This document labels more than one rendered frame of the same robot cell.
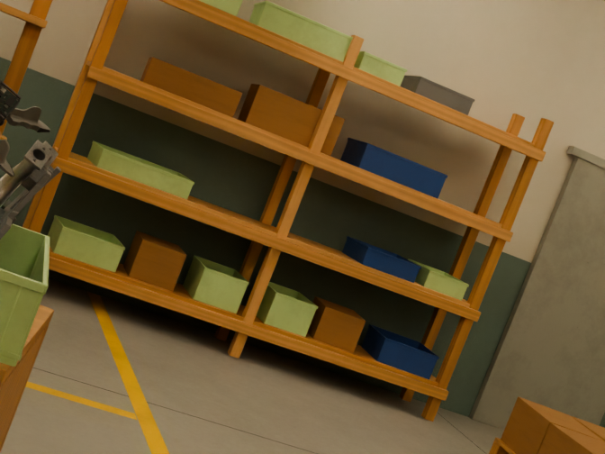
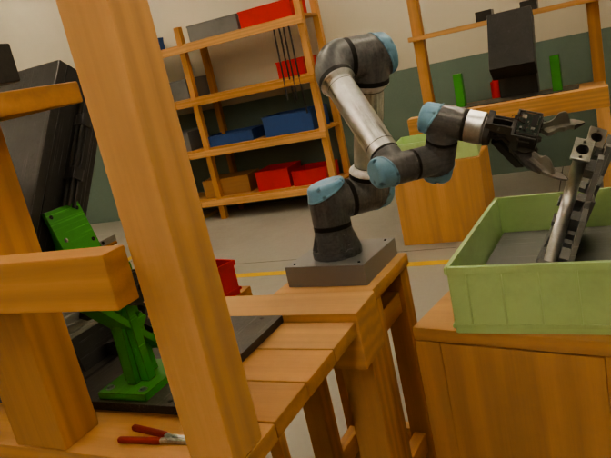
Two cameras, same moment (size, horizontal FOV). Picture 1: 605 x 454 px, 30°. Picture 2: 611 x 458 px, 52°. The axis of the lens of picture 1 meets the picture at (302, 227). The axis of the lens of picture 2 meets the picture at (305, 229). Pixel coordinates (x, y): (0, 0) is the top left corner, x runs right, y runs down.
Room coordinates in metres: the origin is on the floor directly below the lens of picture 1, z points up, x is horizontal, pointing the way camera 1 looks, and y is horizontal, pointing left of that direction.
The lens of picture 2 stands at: (0.82, 0.04, 1.47)
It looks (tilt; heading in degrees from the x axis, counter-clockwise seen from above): 14 degrees down; 45
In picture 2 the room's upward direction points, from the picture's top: 12 degrees counter-clockwise
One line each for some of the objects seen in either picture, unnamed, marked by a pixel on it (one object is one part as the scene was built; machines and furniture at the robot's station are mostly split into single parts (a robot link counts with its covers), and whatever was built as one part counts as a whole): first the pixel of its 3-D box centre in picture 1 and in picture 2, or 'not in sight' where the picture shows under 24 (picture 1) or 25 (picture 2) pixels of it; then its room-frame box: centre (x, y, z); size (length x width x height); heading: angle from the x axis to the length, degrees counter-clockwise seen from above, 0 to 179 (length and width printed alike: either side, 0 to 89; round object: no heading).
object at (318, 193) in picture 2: not in sight; (330, 201); (2.21, 1.28, 1.08); 0.13 x 0.12 x 0.14; 154
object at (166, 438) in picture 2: not in sight; (157, 436); (1.32, 1.03, 0.89); 0.16 x 0.05 x 0.01; 105
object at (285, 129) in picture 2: not in sight; (210, 124); (5.57, 5.88, 1.10); 3.01 x 0.55 x 2.20; 108
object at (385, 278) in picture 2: not in sight; (343, 278); (2.20, 1.29, 0.83); 0.32 x 0.32 x 0.04; 14
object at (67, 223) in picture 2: not in sight; (70, 245); (1.53, 1.57, 1.17); 0.13 x 0.12 x 0.20; 107
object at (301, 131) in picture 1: (288, 191); not in sight; (7.43, 0.17, 1.12); 3.01 x 0.54 x 2.23; 108
